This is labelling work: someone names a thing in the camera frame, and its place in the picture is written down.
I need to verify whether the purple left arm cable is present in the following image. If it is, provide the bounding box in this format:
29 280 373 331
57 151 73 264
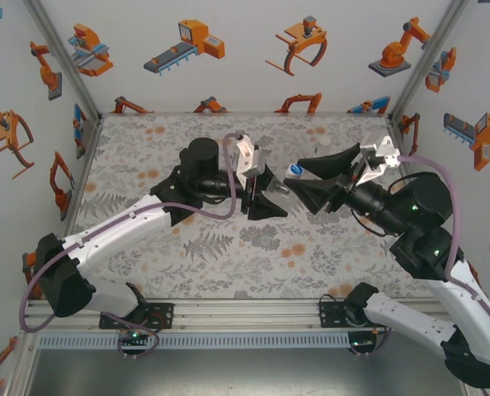
18 132 244 362

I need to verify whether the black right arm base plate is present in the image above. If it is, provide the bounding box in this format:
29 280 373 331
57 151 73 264
318 299 394 329

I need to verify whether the aluminium frame rail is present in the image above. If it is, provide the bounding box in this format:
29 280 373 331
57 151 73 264
20 299 471 333

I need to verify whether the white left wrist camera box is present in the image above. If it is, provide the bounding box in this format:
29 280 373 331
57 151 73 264
233 134 267 189

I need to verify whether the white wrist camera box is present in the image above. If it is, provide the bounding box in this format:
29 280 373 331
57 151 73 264
233 134 267 189
351 132 403 186

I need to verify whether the aluminium frame leg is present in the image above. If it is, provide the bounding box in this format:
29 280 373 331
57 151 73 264
3 332 40 396

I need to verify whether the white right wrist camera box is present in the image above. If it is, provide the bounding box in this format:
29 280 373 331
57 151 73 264
351 132 403 186

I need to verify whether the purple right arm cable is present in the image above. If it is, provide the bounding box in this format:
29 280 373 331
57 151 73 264
350 153 490 358

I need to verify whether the aluminium frame post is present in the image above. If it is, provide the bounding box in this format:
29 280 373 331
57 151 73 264
387 0 471 121
24 0 104 121

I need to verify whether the aluminium table side rail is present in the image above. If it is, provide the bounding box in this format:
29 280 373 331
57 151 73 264
59 115 104 240
387 117 413 178

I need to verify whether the white slotted cable duct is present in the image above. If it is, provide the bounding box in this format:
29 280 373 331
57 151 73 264
36 332 351 350

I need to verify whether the grey floral table cloth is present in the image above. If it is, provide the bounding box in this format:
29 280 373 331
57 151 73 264
65 115 426 300

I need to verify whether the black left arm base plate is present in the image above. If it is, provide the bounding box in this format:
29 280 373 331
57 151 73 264
99 302 176 330

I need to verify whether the clear unlabelled plastic bottle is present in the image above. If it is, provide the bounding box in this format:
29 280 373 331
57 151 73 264
265 164 302 207

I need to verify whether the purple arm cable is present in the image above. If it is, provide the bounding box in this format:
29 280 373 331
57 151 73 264
18 132 244 362
350 153 490 358

